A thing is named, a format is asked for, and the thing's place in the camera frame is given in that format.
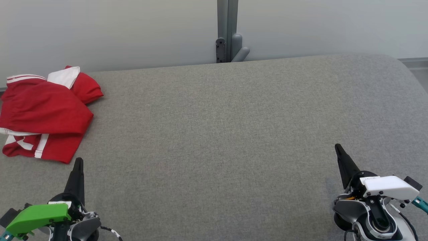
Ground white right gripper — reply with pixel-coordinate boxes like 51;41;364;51
334;144;420;201

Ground grey fabric sofa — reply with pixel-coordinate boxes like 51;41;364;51
0;54;428;241

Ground grey metal partition post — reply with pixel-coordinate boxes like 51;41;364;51
216;0;250;63

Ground red shorts with white stripes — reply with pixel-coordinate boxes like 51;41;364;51
0;82;94;164

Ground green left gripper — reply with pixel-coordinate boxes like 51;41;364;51
6;157;87;239

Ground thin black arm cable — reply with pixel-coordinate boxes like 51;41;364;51
388;203;418;241
100;226;123;241

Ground right camera cable teal plug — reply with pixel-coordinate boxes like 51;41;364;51
411;197;428;215

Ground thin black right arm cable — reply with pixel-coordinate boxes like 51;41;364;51
388;203;418;241

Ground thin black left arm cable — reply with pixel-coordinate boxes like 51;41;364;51
100;226;123;241

